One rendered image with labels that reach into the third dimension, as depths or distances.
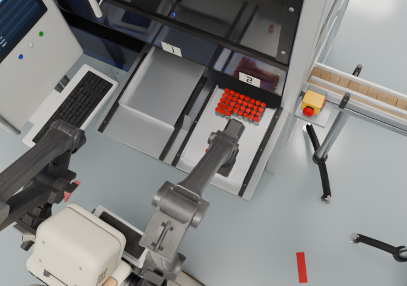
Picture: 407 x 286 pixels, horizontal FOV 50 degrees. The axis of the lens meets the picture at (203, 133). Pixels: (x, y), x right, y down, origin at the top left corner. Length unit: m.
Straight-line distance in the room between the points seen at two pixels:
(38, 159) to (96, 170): 1.56
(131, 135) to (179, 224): 0.94
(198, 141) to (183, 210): 0.86
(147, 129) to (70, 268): 0.75
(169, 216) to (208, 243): 1.63
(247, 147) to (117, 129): 0.53
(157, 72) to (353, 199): 1.38
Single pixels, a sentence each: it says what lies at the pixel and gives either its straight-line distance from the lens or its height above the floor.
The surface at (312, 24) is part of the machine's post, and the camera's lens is 1.29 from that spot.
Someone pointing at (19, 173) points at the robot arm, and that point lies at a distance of 1.15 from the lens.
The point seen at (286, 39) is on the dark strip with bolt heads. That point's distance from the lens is 1.39.
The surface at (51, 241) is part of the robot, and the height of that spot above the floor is 1.38.
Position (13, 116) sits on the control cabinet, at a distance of 1.97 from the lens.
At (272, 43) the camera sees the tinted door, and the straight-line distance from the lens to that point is 1.45.
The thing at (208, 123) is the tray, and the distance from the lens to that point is 1.76.
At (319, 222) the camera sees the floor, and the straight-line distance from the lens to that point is 2.59.
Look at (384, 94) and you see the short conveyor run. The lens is 1.86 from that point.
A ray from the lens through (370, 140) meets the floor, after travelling 2.80.
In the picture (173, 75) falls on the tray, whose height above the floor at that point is 0.88.
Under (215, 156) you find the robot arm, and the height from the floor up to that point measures 1.45.
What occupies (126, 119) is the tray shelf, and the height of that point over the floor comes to 0.88.
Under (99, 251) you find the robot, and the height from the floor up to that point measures 1.37.
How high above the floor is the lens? 2.51
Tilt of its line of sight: 68 degrees down
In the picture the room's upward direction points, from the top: 10 degrees counter-clockwise
